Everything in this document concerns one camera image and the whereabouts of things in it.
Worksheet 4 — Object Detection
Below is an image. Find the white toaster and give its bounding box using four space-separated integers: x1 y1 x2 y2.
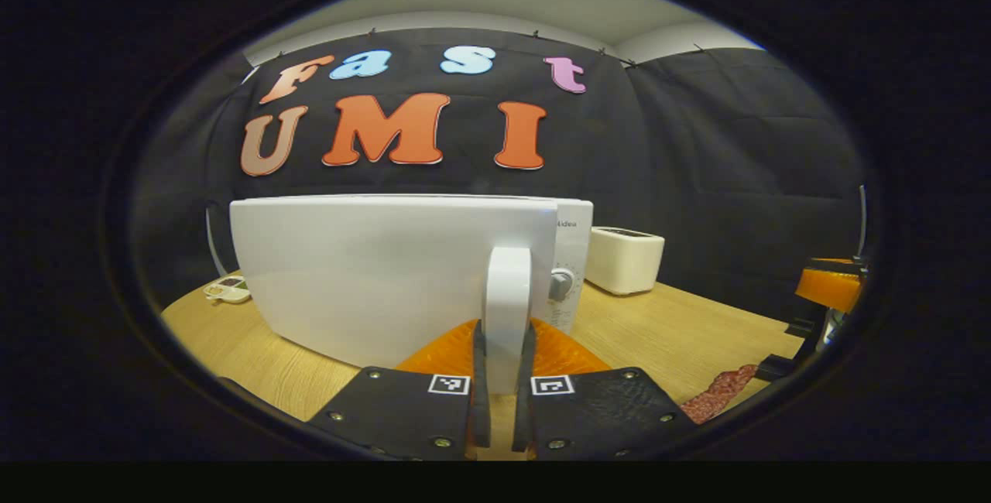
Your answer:
585 226 666 296

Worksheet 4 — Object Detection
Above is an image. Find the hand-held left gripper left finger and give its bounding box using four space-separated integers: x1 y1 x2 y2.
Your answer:
306 320 492 461

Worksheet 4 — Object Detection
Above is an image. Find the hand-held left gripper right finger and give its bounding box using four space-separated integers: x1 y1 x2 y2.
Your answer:
511 317 698 461

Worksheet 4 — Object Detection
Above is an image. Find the white cable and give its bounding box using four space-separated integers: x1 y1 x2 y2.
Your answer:
204 205 229 275

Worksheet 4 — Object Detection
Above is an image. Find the white microwave oven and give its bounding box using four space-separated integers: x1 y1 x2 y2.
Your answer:
229 193 595 395

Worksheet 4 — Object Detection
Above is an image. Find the small white remote control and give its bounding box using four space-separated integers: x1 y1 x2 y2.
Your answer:
203 275 252 305

